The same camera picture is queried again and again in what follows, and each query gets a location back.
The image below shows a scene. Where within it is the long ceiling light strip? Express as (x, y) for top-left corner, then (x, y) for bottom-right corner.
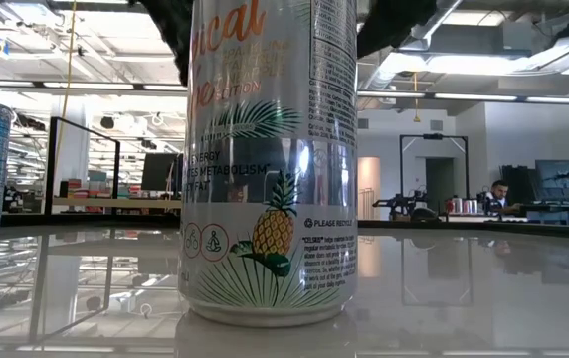
(357, 89), (569, 105)
(0, 78), (189, 94)

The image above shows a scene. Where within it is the yellow hanging cord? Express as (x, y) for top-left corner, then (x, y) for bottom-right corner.
(412, 72), (421, 124)

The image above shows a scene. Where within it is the Celsius Tropical Vibe pineapple can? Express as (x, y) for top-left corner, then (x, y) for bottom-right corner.
(177, 0), (360, 328)

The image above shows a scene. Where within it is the computer monitor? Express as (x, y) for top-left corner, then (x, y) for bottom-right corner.
(534, 158), (569, 205)

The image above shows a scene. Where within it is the black table frame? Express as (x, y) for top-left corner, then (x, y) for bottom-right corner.
(0, 212), (569, 243)

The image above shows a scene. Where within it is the black stand frame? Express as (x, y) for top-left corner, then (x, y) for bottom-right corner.
(397, 132), (471, 222)

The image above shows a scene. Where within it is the person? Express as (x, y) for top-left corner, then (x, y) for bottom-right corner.
(480, 178), (522, 216)

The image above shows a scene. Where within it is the black monitor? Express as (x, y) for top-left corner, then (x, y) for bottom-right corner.
(139, 152), (185, 193)

